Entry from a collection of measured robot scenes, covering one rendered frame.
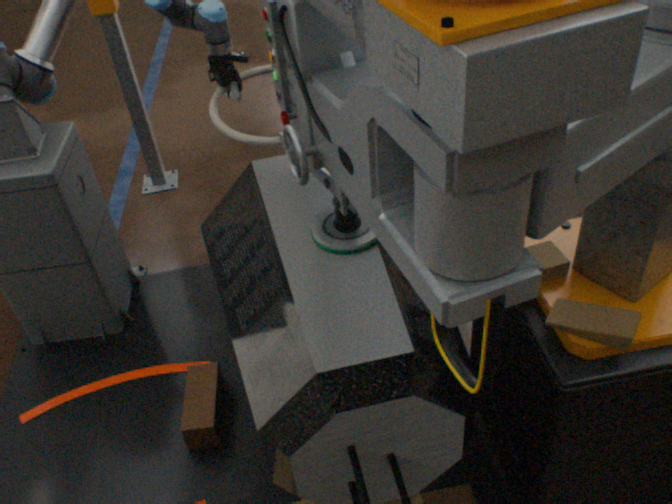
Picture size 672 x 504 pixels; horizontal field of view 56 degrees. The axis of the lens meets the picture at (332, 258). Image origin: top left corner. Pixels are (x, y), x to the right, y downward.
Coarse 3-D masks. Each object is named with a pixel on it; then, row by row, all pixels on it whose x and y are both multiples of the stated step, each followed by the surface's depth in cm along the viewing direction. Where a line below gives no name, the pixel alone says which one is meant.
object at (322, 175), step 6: (282, 132) 212; (282, 138) 210; (282, 144) 212; (312, 168) 182; (324, 168) 174; (312, 174) 184; (318, 174) 178; (324, 174) 172; (324, 180) 170; (330, 180) 167; (330, 186) 169; (336, 198) 156; (336, 204) 155; (348, 204) 157; (336, 210) 157; (354, 210) 155
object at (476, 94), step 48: (336, 0) 108; (384, 48) 91; (432, 48) 77; (480, 48) 71; (528, 48) 73; (576, 48) 75; (624, 48) 78; (432, 96) 81; (480, 96) 74; (528, 96) 77; (576, 96) 80; (624, 96) 83; (480, 144) 79
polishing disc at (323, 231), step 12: (324, 216) 192; (360, 216) 191; (312, 228) 188; (324, 228) 188; (360, 228) 186; (324, 240) 184; (336, 240) 183; (348, 240) 183; (360, 240) 182; (372, 240) 182
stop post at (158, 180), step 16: (96, 0) 300; (112, 0) 302; (112, 16) 308; (112, 32) 313; (112, 48) 318; (128, 64) 324; (128, 80) 329; (128, 96) 334; (144, 112) 342; (144, 128) 347; (144, 144) 353; (160, 160) 364; (144, 176) 379; (160, 176) 367; (176, 176) 376; (144, 192) 366
